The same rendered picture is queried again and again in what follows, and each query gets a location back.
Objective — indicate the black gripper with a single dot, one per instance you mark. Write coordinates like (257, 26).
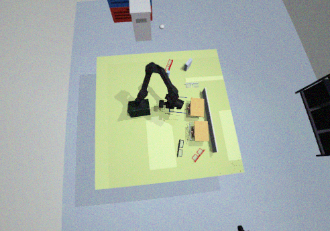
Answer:
(162, 103)

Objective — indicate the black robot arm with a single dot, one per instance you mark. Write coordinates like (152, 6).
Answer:
(172, 96)

